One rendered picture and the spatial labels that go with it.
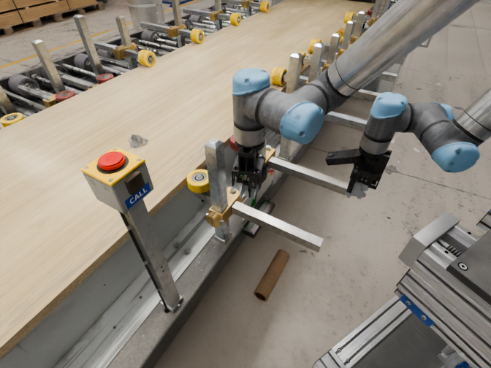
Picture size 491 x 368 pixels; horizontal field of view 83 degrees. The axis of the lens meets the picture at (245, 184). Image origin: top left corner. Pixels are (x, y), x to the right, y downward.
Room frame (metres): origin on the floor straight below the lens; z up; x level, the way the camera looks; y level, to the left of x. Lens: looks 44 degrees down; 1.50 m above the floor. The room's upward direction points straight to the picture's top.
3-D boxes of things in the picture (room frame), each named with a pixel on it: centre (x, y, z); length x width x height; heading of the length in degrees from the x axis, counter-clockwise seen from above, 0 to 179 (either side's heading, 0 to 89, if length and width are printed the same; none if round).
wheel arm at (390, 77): (1.43, -0.50, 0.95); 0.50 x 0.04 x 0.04; 60
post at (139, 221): (0.34, 0.21, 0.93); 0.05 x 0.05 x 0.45; 60
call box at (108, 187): (0.34, 0.21, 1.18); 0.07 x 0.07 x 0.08; 60
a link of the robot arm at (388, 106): (0.64, -0.37, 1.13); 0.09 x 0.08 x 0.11; 89
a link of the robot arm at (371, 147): (0.64, -0.36, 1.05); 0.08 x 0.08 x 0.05
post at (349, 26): (1.64, -0.55, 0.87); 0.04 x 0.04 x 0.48; 60
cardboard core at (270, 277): (0.78, -0.15, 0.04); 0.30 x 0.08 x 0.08; 150
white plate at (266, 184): (0.74, -0.05, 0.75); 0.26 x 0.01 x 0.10; 150
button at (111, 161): (0.34, 0.21, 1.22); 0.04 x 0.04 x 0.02
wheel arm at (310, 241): (0.55, -0.02, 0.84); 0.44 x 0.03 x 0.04; 60
